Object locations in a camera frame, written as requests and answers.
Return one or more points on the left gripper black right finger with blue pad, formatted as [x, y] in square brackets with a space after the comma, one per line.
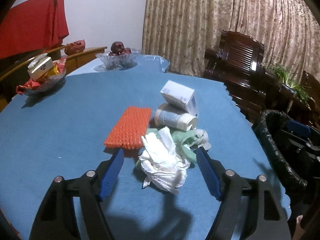
[248, 206]

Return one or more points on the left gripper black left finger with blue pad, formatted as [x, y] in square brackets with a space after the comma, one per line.
[56, 218]

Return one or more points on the orange spiky scrub pad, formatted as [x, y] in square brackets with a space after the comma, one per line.
[129, 129]

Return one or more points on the mint green rubber glove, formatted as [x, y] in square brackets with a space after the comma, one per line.
[186, 142]

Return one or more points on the white tissue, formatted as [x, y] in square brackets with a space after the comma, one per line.
[161, 163]

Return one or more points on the white carton box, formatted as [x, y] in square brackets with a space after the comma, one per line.
[180, 96]

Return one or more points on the white grey paper cup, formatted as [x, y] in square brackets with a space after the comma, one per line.
[168, 115]

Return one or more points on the black lined trash bin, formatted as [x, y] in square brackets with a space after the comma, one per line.
[267, 129]

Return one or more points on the dark wooden armchair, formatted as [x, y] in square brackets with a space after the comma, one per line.
[237, 64]
[312, 86]

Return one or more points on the green potted plant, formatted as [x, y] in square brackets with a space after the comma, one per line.
[287, 79]

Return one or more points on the dark wooden side table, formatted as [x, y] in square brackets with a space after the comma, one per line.
[280, 97]

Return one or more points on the blue felt table mat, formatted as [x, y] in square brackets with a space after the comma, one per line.
[63, 134]

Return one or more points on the glass snack dish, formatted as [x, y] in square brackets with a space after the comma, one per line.
[46, 82]

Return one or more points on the glass fruit bowl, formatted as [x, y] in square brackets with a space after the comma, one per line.
[120, 62]

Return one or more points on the patterned beige curtain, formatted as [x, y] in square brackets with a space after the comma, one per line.
[181, 30]

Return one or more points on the red packet on sideboard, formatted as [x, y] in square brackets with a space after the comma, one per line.
[75, 47]

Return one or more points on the light blue tablecloth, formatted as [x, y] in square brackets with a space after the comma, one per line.
[143, 63]

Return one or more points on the dark red apples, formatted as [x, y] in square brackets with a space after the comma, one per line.
[118, 48]

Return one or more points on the red cloth cover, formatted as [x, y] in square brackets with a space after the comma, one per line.
[33, 25]

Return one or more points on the wooden chair back rail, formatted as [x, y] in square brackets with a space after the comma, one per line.
[6, 73]

